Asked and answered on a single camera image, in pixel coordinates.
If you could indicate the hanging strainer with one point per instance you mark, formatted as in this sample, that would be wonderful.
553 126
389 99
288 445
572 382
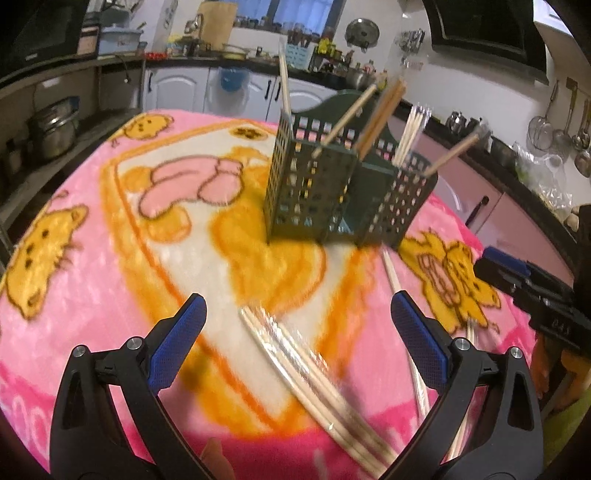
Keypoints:
540 130

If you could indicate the angled chopsticks in caddy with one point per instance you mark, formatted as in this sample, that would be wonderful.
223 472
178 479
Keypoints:
477 134

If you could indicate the steel pot on shelf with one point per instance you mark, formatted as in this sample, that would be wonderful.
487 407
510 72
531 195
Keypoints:
53 129

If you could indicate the chopsticks pair long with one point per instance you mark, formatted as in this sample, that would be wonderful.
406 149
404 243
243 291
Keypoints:
390 271

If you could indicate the pale chopsticks in caddy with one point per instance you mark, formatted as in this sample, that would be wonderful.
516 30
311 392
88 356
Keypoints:
416 122

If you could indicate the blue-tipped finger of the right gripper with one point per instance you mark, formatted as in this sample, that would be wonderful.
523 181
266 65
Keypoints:
509 274

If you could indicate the dark green utensil caddy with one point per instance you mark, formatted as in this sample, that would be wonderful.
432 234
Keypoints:
330 194

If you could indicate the steel lid on wall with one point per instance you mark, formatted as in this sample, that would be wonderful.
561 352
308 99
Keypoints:
363 33

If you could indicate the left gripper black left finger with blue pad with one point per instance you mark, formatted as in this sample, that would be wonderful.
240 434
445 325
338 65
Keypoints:
108 421

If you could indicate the black range hood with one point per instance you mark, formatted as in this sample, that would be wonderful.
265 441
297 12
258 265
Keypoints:
497 31

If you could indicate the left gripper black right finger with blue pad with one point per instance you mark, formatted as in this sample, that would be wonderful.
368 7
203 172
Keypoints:
485 423

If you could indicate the pink cartoon fleece blanket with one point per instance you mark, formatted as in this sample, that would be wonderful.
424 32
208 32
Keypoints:
172 205

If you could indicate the brown chopsticks in caddy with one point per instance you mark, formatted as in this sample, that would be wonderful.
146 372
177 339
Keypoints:
384 109

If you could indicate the wooden cutting board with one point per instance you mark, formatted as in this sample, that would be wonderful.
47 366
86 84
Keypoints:
218 18

